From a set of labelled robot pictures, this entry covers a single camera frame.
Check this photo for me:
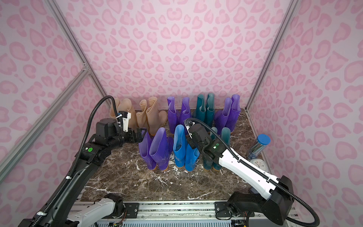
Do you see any aluminium corner frame post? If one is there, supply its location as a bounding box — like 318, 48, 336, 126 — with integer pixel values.
1, 1, 107, 182

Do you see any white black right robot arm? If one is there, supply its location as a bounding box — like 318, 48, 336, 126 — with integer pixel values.
184, 118, 294, 226

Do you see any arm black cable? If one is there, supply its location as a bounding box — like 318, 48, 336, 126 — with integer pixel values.
183, 117, 320, 227
28, 95, 124, 227

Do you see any right aluminium corner post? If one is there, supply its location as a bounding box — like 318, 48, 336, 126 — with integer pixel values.
245, 0, 301, 111

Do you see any blue rain boot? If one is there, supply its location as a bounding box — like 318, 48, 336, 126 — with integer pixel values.
173, 124, 187, 168
185, 145, 200, 172

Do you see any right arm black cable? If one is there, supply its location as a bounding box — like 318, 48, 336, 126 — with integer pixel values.
183, 117, 320, 227

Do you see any blue capped clear bottle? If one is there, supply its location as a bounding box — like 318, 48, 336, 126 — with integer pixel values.
247, 134, 271, 160

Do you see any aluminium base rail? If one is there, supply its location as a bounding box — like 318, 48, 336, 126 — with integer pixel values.
55, 199, 301, 227

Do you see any dark green rain boot front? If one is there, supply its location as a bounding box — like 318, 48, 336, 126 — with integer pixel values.
204, 93, 215, 127

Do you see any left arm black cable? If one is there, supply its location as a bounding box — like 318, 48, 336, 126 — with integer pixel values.
28, 95, 124, 227

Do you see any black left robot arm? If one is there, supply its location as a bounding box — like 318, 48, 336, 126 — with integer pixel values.
19, 111, 147, 227

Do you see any white round alarm clock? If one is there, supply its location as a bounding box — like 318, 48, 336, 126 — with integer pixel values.
250, 159, 269, 172

